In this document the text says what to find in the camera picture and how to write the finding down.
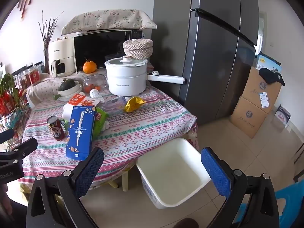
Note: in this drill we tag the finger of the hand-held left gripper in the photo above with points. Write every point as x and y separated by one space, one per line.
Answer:
22 148
6 135

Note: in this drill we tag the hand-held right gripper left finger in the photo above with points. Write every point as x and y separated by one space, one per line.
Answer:
89 171

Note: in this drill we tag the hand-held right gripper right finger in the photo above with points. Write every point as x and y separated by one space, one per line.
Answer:
216 171

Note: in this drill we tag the white plastic bin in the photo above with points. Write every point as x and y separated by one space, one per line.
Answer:
173 171

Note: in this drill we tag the clear plastic bottle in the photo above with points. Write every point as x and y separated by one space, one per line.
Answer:
116 103

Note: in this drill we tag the person's left hand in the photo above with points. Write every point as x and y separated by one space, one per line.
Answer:
4 200

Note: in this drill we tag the blue tall carton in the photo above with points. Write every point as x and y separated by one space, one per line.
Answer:
79 135

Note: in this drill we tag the white table leg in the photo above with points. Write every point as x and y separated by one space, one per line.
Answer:
125 180

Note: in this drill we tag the red drink can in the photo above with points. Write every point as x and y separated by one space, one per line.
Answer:
55 129

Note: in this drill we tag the green snack packet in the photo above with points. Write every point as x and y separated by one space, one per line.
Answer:
99 121

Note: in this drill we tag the green leafy plant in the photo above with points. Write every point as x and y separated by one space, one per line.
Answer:
8 84

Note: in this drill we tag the cardboard box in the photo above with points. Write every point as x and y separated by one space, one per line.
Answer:
257 92
249 120

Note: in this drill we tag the white floral cloth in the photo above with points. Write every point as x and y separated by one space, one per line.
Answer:
44 86

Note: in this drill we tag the small green glossy object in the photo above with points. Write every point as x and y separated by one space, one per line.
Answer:
57 97

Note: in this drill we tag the red label glass jar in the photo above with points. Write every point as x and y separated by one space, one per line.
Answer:
34 76

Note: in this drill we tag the white plate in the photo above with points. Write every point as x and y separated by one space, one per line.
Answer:
71 99
78 94

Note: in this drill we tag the orange snack box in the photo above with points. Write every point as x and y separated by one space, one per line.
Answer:
82 101

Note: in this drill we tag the patterned tablecloth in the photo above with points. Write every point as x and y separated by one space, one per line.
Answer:
147 128

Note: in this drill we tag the dark green kabocha squash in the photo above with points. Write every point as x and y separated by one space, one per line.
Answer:
66 85

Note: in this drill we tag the small white bottle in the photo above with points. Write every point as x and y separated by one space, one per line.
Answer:
96 94

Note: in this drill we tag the blue plastic stool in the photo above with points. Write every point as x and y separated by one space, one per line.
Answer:
289 201

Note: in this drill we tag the yellow crumpled wrapper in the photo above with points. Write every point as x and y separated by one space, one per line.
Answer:
133 104

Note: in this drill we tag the black metal chair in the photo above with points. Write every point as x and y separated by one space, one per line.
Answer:
299 161

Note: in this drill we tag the small blue white box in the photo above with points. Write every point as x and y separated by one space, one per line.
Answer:
282 116

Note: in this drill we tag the glass teapot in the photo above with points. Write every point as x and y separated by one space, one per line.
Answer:
95 82

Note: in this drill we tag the white electric cooking pot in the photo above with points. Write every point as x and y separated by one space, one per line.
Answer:
123 80

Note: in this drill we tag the cream air fryer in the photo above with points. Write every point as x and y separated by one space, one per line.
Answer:
62 49

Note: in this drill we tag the orange with stem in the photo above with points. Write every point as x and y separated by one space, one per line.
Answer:
89 67

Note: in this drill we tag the black cap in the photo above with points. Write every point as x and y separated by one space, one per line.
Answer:
270 77

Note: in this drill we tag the dry bare branches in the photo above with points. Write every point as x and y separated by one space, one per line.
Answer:
48 32

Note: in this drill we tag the grey refrigerator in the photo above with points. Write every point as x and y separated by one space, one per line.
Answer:
213 52

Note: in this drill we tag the blue printed box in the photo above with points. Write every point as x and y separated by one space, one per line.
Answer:
269 63

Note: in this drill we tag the black microwave oven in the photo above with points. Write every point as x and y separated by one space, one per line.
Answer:
99 45

